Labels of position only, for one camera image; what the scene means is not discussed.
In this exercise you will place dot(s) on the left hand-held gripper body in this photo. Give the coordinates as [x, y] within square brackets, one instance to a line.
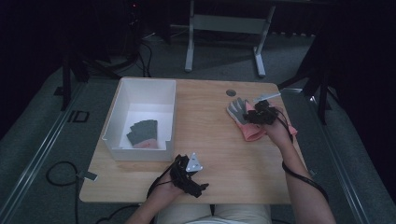
[182, 174]

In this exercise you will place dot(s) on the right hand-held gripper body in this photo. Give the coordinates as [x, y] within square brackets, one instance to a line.
[266, 113]

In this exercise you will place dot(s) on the pink ski glove grey palm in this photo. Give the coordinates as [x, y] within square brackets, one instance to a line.
[239, 113]

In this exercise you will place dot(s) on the pink ski glove printed back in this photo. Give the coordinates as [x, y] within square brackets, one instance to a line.
[293, 130]

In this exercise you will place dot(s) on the white storage box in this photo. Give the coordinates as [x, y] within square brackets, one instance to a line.
[143, 90]

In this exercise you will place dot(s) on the person's left hand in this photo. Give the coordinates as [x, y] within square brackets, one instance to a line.
[166, 189]

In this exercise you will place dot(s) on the person's right hand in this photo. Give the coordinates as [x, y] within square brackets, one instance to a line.
[278, 133]

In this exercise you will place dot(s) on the person's left leg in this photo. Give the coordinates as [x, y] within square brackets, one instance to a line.
[183, 214]

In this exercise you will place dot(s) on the black tripod stand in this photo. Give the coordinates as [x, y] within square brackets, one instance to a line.
[322, 93]
[66, 84]

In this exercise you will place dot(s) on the small grey tag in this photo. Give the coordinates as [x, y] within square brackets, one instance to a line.
[91, 176]

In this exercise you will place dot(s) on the white metal desk frame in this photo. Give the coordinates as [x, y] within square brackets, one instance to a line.
[229, 23]

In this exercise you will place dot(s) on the metal floor rail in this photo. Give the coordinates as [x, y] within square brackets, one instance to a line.
[37, 157]
[342, 180]

